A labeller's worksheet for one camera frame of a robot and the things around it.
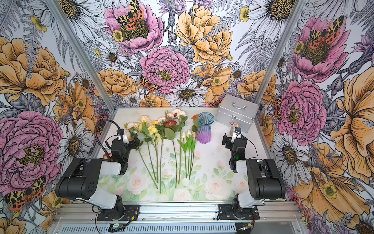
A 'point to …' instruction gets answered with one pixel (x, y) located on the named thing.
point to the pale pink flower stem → (130, 126)
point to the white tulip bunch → (188, 145)
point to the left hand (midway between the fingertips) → (129, 138)
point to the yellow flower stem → (152, 133)
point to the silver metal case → (233, 110)
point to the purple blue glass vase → (204, 130)
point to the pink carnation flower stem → (171, 114)
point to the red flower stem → (170, 132)
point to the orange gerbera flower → (196, 122)
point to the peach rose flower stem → (179, 115)
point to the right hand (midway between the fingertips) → (232, 136)
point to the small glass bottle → (233, 127)
